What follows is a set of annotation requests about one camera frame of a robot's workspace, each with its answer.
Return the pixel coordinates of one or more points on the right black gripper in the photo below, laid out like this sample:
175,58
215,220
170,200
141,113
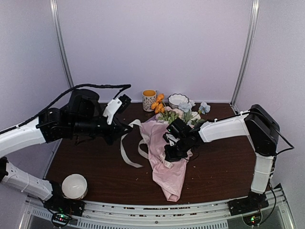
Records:
170,157

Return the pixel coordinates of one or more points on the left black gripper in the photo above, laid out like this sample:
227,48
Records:
115,133

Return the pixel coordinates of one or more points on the pink fake flower stem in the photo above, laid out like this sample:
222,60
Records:
167,115

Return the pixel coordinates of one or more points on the pink purple wrapping paper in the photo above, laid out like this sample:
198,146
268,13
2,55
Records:
168,175

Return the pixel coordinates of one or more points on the patterned mug with orange inside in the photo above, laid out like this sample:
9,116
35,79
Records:
148,98

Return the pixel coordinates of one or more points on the orange fake flower stem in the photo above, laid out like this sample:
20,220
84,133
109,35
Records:
159,106

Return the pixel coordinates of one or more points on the light blue fake flower stem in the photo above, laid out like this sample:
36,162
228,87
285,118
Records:
204,107

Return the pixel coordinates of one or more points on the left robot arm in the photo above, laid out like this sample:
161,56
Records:
87,110

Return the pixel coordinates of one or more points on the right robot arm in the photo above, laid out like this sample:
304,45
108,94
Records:
262,131

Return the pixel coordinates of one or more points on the white scalloped bowl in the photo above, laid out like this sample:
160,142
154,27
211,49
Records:
175,99

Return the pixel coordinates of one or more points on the white round cup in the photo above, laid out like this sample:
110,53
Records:
75,187

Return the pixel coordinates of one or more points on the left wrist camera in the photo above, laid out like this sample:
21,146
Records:
116,105

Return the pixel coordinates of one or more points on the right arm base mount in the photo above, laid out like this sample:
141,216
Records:
251,211

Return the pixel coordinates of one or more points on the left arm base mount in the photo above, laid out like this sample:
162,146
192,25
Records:
62,210

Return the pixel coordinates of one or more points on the aluminium front rail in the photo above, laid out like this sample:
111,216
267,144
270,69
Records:
210,215

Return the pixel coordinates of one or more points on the left aluminium frame post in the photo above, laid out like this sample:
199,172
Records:
63,55

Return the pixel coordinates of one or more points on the aluminium frame post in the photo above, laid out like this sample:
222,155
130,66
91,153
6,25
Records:
63,55
247,50

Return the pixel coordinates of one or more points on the right aluminium frame post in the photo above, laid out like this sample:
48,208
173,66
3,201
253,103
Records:
247,50

